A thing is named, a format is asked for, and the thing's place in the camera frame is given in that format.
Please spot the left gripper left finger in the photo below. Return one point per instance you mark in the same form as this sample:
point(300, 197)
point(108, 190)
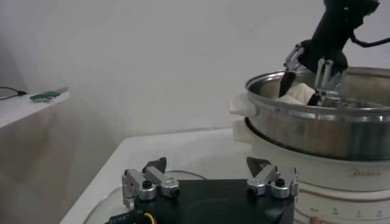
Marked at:
point(158, 179)

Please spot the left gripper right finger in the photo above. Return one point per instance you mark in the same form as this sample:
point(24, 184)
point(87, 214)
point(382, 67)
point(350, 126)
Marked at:
point(268, 179)

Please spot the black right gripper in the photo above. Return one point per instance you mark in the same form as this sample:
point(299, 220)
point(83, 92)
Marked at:
point(330, 36)

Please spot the white steamed baozi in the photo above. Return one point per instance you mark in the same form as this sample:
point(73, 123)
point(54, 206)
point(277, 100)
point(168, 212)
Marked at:
point(298, 95)

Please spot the perforated steel steamer basket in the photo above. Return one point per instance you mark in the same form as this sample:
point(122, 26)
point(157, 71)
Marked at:
point(304, 134)

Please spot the white electric cooker base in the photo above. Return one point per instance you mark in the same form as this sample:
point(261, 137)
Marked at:
point(335, 182)

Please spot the white side table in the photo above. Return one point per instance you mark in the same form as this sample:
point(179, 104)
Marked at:
point(18, 109)

